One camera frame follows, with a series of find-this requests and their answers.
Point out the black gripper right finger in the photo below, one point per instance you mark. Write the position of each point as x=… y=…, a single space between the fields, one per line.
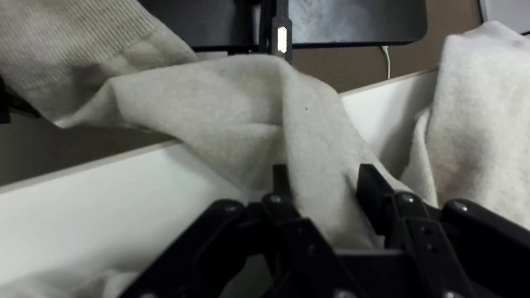
x=459 y=250

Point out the beige sweatshirt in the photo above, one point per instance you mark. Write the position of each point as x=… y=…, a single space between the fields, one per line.
x=112 y=63

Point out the black robot stand base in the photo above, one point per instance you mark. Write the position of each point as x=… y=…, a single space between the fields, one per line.
x=282 y=25

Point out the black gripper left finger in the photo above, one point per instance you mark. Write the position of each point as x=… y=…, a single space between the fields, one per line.
x=214 y=248

